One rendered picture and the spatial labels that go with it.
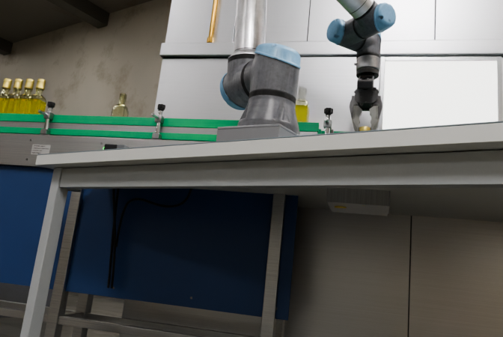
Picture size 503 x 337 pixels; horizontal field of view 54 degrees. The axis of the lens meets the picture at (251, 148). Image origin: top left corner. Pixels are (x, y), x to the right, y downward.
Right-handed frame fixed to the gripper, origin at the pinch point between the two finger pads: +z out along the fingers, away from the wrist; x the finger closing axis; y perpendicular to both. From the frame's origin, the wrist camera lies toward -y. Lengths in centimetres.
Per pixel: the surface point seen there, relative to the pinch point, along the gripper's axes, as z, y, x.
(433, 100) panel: -22.1, 35.0, -22.4
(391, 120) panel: -13.8, 34.4, -7.6
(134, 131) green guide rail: 0, 6, 82
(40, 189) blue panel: 24, 5, 117
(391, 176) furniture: 24, -54, -8
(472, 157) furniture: 21, -58, -22
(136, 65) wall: -184, 363, 302
